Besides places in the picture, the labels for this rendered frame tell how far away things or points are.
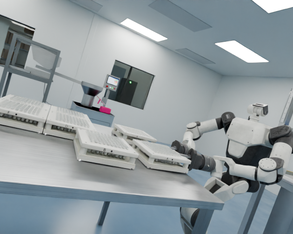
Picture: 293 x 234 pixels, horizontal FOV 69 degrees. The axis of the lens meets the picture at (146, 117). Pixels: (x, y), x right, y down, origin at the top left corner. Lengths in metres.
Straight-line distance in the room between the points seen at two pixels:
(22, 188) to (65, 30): 5.61
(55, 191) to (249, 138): 1.16
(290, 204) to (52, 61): 3.81
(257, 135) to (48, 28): 5.44
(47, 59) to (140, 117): 3.54
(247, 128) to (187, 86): 5.95
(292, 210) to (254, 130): 1.20
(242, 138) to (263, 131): 0.13
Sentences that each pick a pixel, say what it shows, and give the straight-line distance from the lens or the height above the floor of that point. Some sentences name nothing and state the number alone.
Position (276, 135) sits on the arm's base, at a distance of 1.43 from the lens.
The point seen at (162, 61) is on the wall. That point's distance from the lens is 6.84.
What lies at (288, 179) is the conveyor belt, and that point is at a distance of 2.38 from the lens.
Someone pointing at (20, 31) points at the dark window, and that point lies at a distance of 6.21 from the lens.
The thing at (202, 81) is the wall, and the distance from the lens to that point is 7.70.
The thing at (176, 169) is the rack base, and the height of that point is 0.86.
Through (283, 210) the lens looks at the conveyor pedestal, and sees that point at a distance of 2.55.
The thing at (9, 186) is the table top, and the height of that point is 0.83.
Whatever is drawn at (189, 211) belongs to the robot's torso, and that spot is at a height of 0.58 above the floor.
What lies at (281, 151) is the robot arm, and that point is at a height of 1.12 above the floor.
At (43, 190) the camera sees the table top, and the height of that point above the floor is 0.83.
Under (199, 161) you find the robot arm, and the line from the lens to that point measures 1.24.
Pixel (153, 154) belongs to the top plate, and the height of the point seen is 0.92.
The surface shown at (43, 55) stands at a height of 1.33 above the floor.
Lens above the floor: 1.14
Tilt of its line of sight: 4 degrees down
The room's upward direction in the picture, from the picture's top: 18 degrees clockwise
